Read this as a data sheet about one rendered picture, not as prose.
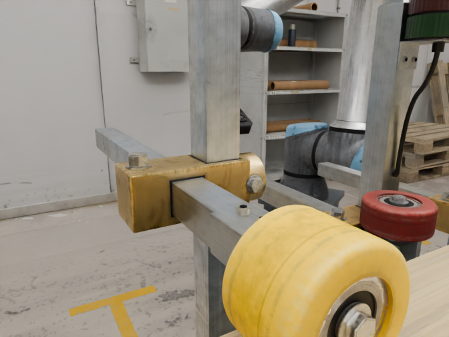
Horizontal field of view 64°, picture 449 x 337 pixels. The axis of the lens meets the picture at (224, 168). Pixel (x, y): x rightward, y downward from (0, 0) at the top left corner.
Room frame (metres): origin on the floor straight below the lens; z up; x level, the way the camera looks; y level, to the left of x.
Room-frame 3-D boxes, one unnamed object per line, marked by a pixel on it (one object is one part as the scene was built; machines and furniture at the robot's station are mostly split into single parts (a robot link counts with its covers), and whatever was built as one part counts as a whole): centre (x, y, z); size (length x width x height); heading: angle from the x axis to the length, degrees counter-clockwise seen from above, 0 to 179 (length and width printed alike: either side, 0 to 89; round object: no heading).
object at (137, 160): (0.30, 0.07, 0.98); 0.02 x 0.02 x 0.01
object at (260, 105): (3.43, -0.61, 0.78); 0.90 x 0.45 x 1.55; 119
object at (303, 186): (1.29, -0.30, 0.65); 0.19 x 0.19 x 0.10
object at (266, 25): (0.86, -0.06, 1.14); 0.12 x 0.12 x 0.09; 42
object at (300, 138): (1.29, -0.30, 0.79); 0.17 x 0.15 x 0.18; 42
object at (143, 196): (0.33, 0.03, 0.95); 0.14 x 0.06 x 0.05; 120
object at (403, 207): (0.39, -0.20, 0.85); 0.08 x 0.08 x 0.11
